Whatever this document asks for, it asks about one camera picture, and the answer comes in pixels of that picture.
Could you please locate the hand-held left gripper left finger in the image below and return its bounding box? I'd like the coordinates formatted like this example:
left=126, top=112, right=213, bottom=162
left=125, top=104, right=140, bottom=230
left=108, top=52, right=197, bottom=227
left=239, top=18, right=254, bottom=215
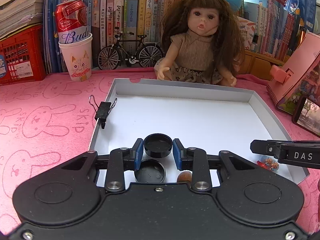
left=61, top=138, right=144, bottom=192

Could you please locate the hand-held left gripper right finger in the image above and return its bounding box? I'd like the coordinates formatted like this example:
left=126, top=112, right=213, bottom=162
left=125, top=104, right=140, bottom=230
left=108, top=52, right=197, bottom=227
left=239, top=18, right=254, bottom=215
left=172, top=138, right=255, bottom=192

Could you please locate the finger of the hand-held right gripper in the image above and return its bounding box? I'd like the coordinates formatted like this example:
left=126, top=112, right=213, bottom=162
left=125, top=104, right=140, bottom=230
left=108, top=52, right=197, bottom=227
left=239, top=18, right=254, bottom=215
left=276, top=143, right=320, bottom=167
left=250, top=139, right=320, bottom=153

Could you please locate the black cylindrical cap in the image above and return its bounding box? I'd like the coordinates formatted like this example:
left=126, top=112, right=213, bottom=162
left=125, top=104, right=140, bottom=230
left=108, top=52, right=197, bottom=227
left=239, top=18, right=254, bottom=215
left=144, top=133, right=173, bottom=158

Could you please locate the small figurine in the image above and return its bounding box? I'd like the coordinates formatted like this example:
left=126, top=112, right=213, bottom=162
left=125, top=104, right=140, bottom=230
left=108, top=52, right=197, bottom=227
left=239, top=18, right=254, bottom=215
left=260, top=156, right=280, bottom=172

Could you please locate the black round lid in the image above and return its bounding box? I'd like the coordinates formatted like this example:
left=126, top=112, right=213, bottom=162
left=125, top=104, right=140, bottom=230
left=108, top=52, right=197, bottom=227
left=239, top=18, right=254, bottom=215
left=134, top=159, right=166, bottom=183

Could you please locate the small brown walnut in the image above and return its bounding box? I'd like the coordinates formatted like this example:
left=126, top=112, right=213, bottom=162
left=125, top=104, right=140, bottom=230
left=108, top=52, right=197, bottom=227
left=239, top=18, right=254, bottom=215
left=177, top=171, right=193, bottom=183

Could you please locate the white cardboard box tray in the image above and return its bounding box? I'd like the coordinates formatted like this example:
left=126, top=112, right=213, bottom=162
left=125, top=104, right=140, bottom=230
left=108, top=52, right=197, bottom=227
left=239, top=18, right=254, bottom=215
left=89, top=78, right=310, bottom=188

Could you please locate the black smartphone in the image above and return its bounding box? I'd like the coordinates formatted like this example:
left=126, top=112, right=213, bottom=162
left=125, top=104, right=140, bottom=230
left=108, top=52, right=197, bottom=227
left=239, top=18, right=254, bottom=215
left=292, top=95, right=320, bottom=138

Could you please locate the small black binder clip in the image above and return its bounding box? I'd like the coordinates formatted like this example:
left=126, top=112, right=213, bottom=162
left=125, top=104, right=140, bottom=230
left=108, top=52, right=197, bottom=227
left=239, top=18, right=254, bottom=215
left=89, top=95, right=118, bottom=130

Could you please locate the wooden drawer box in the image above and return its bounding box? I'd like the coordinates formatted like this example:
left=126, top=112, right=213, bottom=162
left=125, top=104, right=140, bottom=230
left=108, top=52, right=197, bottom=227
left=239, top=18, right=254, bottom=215
left=244, top=49, right=285, bottom=78

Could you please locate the pink triangular dollhouse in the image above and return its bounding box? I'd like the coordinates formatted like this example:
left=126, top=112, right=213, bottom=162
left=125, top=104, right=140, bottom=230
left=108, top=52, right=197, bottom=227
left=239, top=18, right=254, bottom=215
left=266, top=31, right=320, bottom=115

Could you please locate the black miniature bicycle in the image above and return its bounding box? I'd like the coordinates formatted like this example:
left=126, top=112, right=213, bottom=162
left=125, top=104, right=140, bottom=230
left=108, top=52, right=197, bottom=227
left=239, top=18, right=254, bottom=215
left=97, top=27, right=164, bottom=71

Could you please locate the pink bunny print towel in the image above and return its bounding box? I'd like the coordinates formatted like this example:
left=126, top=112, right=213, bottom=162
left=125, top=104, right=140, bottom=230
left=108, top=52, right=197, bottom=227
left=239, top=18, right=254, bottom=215
left=0, top=66, right=320, bottom=235

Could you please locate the white paper cup cat print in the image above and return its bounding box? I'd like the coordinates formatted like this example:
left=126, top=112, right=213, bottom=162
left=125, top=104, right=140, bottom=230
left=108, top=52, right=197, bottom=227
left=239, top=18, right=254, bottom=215
left=59, top=33, right=93, bottom=82

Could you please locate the white colourful printed box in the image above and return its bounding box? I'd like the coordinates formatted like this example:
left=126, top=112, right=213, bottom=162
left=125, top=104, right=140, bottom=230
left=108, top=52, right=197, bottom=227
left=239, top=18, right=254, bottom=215
left=236, top=16, right=258, bottom=52

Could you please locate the brown-haired doll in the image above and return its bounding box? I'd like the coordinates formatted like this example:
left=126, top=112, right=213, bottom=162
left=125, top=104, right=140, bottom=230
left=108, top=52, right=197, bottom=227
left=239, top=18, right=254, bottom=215
left=154, top=0, right=247, bottom=88

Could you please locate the row of upright books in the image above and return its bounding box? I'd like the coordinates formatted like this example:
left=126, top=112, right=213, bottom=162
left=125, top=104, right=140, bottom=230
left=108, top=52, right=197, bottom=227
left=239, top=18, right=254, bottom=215
left=44, top=0, right=188, bottom=74
left=244, top=0, right=300, bottom=62

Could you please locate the red beer can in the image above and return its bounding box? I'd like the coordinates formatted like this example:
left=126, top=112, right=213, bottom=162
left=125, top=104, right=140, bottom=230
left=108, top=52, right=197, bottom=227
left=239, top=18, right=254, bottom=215
left=54, top=0, right=90, bottom=44

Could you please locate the blue printed box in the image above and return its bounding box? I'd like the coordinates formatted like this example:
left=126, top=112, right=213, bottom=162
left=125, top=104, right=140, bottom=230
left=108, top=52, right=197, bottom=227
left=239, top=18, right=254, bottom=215
left=284, top=0, right=320, bottom=34

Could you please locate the blue plush ball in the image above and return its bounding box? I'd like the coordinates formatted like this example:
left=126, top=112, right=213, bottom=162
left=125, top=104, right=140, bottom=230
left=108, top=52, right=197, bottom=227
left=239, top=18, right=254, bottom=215
left=220, top=0, right=244, bottom=13

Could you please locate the red plastic crate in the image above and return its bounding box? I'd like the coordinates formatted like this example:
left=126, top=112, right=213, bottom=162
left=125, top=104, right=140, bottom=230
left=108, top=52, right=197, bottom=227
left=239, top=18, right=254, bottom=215
left=0, top=24, right=48, bottom=85

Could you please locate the stack of magazines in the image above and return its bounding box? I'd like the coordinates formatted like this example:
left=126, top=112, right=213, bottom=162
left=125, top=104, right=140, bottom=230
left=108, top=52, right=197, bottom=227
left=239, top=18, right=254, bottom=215
left=0, top=0, right=47, bottom=39

